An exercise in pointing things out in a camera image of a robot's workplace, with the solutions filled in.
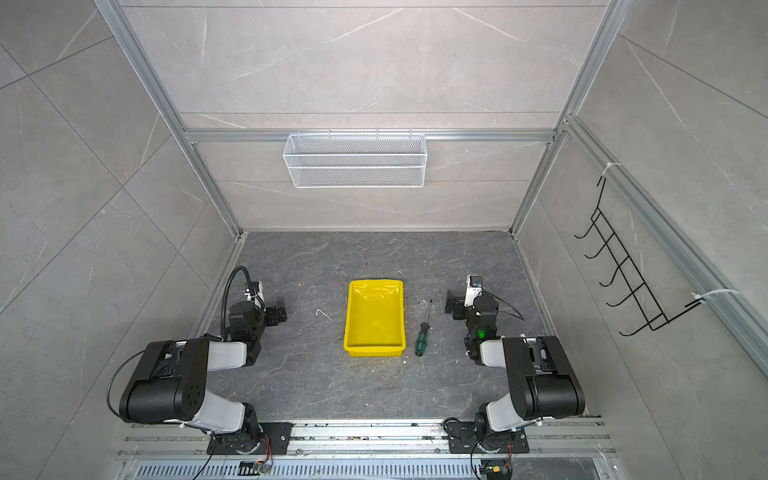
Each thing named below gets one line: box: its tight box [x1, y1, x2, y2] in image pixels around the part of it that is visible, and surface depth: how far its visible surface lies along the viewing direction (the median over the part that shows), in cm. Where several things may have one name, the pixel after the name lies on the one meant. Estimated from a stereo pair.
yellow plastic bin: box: [343, 279, 406, 357], surface depth 95 cm
